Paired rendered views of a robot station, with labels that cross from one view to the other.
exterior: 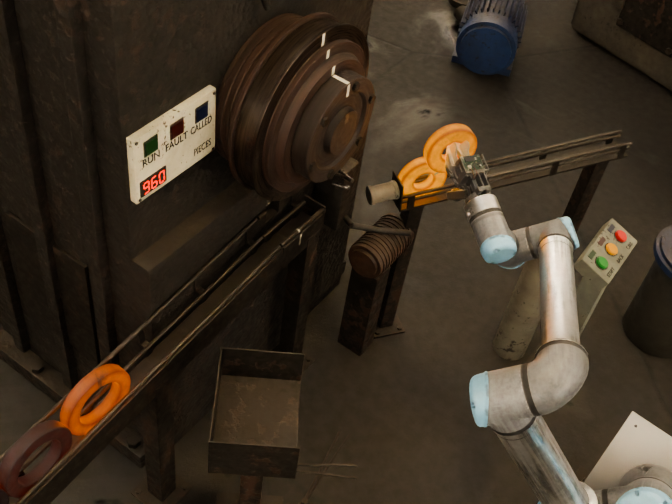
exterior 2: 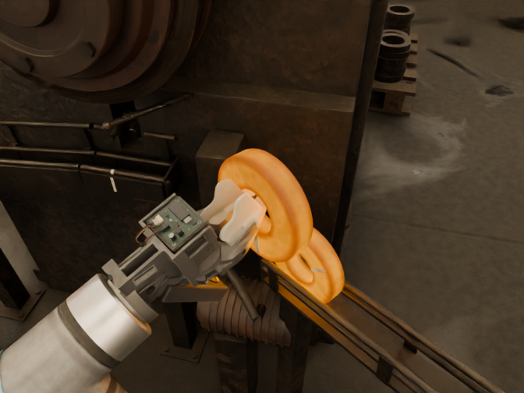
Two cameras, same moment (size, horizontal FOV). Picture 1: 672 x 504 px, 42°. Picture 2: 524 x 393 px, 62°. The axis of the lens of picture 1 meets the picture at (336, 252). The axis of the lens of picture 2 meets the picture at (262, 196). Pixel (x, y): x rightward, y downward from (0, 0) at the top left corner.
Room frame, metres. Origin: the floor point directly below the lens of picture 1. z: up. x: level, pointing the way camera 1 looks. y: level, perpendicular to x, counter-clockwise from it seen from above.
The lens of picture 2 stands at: (1.81, -0.66, 1.30)
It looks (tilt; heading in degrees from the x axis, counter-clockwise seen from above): 43 degrees down; 75
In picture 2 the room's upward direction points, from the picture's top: straight up
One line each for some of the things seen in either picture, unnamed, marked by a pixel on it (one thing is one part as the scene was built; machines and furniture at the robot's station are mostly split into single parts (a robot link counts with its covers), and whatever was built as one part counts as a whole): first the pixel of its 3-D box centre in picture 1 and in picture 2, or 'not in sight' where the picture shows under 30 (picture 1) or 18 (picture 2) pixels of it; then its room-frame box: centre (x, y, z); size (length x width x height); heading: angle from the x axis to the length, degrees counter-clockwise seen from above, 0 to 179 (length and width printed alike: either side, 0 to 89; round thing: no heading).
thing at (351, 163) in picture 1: (334, 189); (224, 187); (1.92, 0.04, 0.68); 0.11 x 0.08 x 0.24; 61
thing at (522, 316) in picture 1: (528, 301); not in sight; (1.99, -0.67, 0.26); 0.12 x 0.12 x 0.52
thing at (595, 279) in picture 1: (580, 309); not in sight; (1.95, -0.83, 0.31); 0.24 x 0.16 x 0.62; 151
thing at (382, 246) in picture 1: (372, 286); (253, 353); (1.93, -0.14, 0.27); 0.22 x 0.13 x 0.53; 151
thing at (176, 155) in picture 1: (174, 144); not in sight; (1.46, 0.40, 1.15); 0.26 x 0.02 x 0.18; 151
